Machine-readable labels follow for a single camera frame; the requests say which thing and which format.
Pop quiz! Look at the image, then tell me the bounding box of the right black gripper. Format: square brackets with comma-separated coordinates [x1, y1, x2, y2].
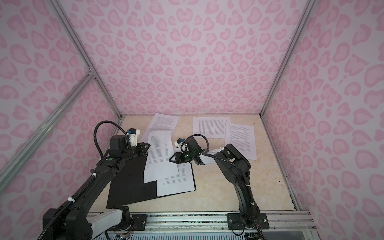
[168, 151, 196, 164]

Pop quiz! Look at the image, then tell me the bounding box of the printed sheet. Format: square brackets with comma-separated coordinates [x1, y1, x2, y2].
[225, 123, 257, 161]
[144, 131, 179, 184]
[157, 162, 197, 198]
[193, 117, 231, 139]
[140, 113, 180, 143]

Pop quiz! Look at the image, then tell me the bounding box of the blue A4 clip folder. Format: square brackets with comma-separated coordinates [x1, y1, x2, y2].
[106, 148, 197, 209]

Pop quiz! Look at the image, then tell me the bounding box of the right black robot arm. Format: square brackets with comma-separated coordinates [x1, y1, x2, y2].
[169, 134, 261, 231]

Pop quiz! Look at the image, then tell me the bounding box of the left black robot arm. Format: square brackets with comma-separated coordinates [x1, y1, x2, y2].
[38, 135, 151, 240]

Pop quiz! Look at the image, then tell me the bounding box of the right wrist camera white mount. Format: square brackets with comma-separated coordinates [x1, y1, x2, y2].
[174, 138, 185, 149]

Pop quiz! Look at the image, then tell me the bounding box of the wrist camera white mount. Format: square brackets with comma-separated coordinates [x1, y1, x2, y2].
[174, 138, 185, 149]
[126, 128, 140, 147]

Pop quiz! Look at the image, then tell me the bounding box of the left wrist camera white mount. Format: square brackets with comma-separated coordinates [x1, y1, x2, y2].
[126, 128, 140, 147]

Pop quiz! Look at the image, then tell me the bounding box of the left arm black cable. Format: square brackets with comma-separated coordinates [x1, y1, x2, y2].
[93, 120, 128, 158]

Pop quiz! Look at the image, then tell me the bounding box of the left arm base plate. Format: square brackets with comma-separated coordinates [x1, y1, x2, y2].
[118, 214, 148, 231]

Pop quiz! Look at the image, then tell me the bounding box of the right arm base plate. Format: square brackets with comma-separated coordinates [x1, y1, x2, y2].
[226, 213, 270, 230]

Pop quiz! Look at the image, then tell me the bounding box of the aluminium frame left post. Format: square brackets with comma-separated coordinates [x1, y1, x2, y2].
[47, 0, 123, 120]

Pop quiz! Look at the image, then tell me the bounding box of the aluminium frame post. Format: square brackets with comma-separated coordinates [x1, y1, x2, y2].
[260, 0, 319, 119]
[47, 0, 123, 120]

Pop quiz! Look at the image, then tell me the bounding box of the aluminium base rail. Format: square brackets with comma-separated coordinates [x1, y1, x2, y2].
[88, 211, 320, 240]

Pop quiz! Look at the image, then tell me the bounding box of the aluminium frame diagonal bar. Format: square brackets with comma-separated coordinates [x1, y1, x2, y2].
[1, 71, 95, 193]

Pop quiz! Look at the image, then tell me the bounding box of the aluminium frame right post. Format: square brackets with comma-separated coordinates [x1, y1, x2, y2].
[260, 0, 319, 119]

